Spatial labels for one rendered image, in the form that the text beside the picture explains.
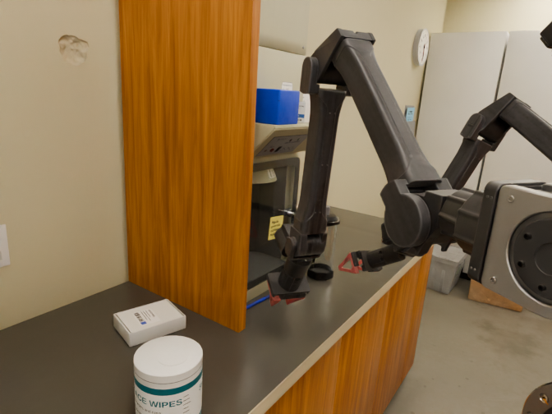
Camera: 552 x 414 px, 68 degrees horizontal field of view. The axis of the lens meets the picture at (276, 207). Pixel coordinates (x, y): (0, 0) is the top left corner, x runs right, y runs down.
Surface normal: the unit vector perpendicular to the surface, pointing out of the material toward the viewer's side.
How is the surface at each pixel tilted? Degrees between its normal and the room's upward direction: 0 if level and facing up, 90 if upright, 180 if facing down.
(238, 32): 90
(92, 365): 0
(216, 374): 0
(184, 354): 0
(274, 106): 90
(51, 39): 90
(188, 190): 90
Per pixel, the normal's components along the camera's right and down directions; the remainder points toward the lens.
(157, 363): 0.06, -0.96
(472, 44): -0.57, 0.18
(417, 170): 0.32, -0.50
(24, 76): 0.82, 0.20
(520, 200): -0.91, 0.05
